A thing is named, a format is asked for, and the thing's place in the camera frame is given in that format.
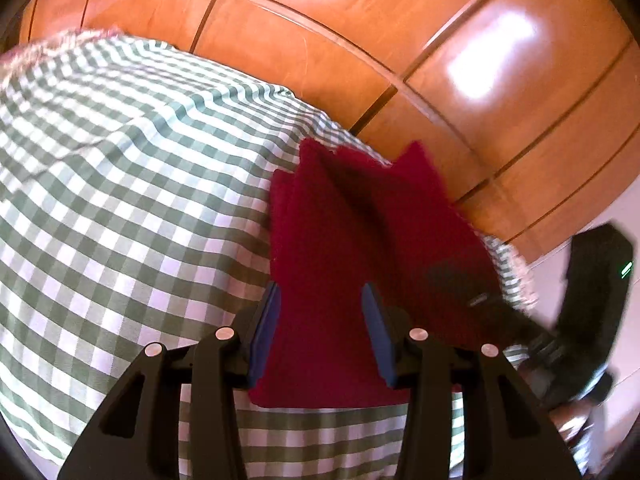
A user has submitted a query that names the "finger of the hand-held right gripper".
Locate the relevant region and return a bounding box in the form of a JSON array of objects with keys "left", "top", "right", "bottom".
[{"left": 427, "top": 260, "right": 551, "bottom": 347}]

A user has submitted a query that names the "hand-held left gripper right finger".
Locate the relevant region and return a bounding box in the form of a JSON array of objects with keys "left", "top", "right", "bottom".
[{"left": 361, "top": 282, "right": 584, "bottom": 480}]

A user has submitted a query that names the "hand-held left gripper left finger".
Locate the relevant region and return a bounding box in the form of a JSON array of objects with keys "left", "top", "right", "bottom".
[{"left": 57, "top": 281, "right": 283, "bottom": 480}]

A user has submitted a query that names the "red cloth garment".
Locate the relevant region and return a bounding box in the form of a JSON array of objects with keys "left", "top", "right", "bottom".
[{"left": 248, "top": 137, "right": 507, "bottom": 409}]

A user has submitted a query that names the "green white checked cloth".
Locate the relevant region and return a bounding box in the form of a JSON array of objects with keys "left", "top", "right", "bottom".
[{"left": 0, "top": 35, "right": 537, "bottom": 480}]

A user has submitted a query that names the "wooden panelled cabinet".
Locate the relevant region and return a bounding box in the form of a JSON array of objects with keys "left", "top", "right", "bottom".
[{"left": 17, "top": 0, "right": 640, "bottom": 263}]

